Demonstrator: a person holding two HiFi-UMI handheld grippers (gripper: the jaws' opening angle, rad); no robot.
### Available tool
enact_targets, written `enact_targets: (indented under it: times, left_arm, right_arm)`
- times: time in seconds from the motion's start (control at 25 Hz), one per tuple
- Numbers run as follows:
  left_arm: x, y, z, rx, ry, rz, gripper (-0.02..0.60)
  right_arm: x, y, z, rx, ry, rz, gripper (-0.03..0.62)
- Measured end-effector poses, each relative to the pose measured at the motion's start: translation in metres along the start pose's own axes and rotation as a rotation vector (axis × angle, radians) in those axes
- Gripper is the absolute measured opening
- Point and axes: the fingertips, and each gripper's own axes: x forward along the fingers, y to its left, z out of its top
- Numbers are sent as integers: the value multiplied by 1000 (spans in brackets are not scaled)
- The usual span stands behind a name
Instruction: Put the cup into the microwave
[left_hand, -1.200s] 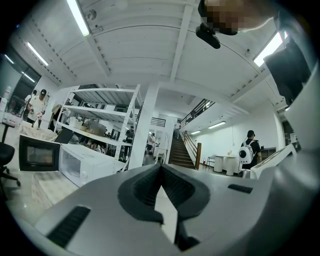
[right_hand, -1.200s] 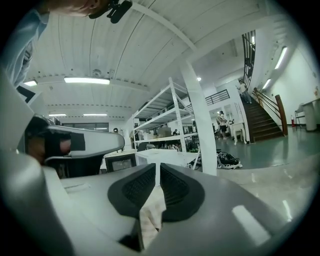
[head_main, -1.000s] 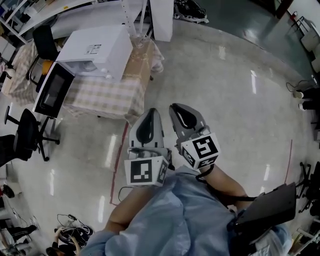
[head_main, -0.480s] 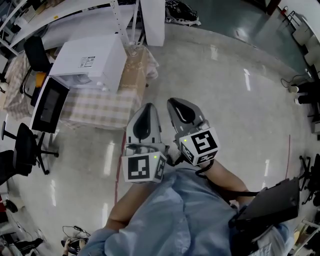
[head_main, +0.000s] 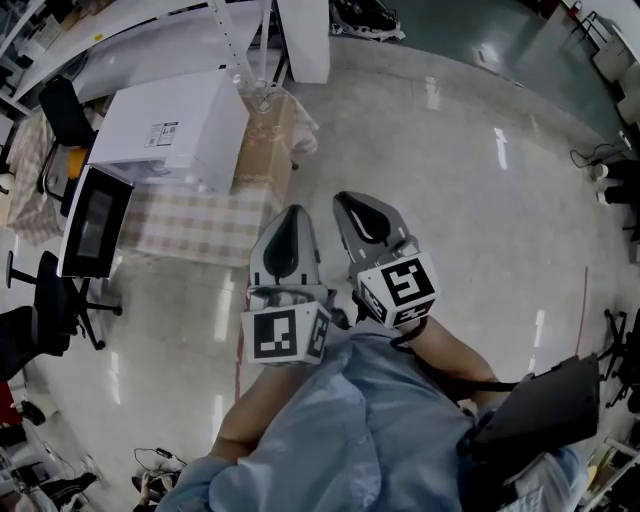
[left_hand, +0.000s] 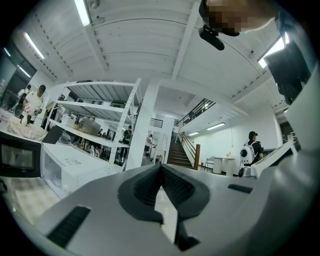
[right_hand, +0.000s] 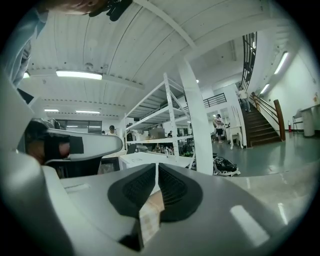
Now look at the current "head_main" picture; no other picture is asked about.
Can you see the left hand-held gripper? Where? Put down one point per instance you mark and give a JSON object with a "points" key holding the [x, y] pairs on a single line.
{"points": [[285, 300]]}

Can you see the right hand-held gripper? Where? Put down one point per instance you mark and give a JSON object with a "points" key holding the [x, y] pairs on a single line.
{"points": [[400, 285]]}

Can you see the white microwave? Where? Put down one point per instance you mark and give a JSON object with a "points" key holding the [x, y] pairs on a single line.
{"points": [[190, 125]]}

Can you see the clear glass cup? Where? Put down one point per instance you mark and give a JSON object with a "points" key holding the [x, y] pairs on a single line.
{"points": [[263, 97]]}

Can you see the person's left forearm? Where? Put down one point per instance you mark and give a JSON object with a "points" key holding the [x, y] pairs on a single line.
{"points": [[260, 400]]}

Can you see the person's right forearm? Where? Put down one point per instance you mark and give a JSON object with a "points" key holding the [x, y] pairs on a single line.
{"points": [[450, 350]]}

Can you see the beige plaid tablecloth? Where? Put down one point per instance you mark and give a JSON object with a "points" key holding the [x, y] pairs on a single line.
{"points": [[200, 225]]}

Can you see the person's light blue shirt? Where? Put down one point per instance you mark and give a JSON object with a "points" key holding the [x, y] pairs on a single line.
{"points": [[350, 440]]}

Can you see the black flat waist pack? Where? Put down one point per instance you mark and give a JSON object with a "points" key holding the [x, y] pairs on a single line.
{"points": [[540, 410]]}

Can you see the black star chair base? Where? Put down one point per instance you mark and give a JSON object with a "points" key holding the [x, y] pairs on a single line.
{"points": [[622, 360]]}

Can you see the black office chair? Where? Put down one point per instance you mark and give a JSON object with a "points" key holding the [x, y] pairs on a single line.
{"points": [[50, 310], [65, 107]]}

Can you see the white panel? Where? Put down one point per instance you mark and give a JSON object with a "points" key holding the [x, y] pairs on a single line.
{"points": [[305, 40]]}

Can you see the white perforated metal upright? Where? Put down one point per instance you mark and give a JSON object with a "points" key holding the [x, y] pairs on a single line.
{"points": [[232, 40]]}

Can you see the pile of black bags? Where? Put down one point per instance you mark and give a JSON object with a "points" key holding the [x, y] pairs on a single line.
{"points": [[365, 17]]}

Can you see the long white desk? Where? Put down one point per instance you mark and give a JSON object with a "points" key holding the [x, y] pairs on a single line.
{"points": [[125, 30]]}

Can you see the white cabinet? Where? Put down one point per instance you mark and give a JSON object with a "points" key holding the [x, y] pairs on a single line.
{"points": [[620, 60]]}

